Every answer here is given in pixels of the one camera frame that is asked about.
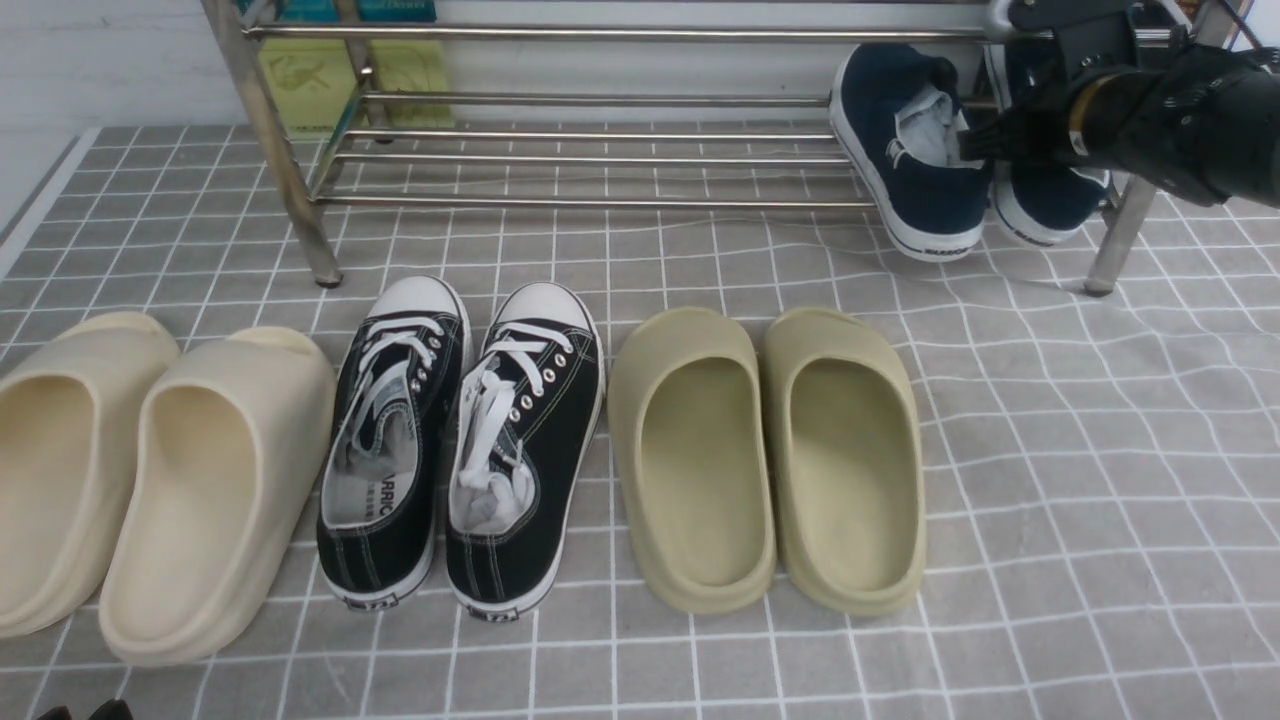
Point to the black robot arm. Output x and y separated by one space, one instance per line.
170 62

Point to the navy slip-on shoe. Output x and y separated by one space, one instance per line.
897 116
1039 205

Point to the steel shoe rack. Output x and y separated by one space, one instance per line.
1192 120

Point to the olive green slipper right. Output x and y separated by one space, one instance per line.
846 456

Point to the olive green slipper left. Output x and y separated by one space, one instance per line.
685 412

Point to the black canvas sneaker right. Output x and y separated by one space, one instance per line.
527 415

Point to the cream slipper inner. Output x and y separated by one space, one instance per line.
232 438

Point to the cream slipper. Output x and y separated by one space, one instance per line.
70 418
232 438

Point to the green book behind rack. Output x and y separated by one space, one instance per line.
311 79

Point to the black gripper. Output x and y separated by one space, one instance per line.
1091 41

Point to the black canvas sneaker left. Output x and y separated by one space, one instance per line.
395 399

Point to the olive green slipper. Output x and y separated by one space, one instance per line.
846 456
685 412

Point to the black canvas sneaker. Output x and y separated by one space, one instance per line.
527 415
395 399

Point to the grey checked floor cloth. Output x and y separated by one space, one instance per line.
1101 475

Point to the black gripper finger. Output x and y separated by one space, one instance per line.
112 710

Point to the cream slipper far left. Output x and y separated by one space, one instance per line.
70 418

